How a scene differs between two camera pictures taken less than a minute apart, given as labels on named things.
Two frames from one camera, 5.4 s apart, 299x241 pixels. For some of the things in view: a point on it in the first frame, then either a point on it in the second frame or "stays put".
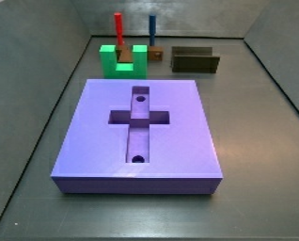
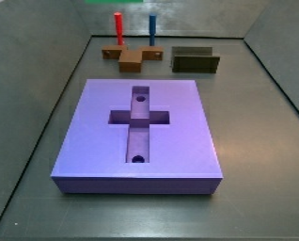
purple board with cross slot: (139, 140) stays put
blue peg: (152, 29) stays put
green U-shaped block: (115, 70) to (112, 1)
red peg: (117, 24) stays put
